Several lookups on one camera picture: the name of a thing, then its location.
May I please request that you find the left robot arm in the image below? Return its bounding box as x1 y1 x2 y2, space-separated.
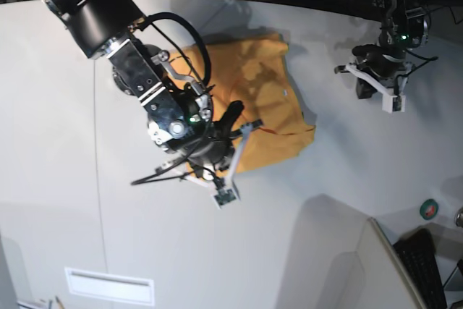
334 0 428 114

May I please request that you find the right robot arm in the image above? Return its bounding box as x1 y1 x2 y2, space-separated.
41 0 262 207

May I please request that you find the grey desk partition panel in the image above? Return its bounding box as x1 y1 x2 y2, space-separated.
356 218 426 309

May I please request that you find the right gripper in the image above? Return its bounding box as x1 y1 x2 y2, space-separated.
148 101 263 208

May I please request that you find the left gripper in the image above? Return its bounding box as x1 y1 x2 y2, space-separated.
334 44 414 113

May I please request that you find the green tape roll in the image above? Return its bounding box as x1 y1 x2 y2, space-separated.
419 198 439 221

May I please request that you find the orange t-shirt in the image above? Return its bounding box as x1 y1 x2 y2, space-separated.
168 32 316 176

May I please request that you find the white cable tray slot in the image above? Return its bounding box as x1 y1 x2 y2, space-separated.
64 268 156 307

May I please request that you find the black keyboard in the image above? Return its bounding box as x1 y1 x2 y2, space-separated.
393 228 447 309

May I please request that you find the silver knob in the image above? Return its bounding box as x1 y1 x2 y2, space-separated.
454 208 463 228

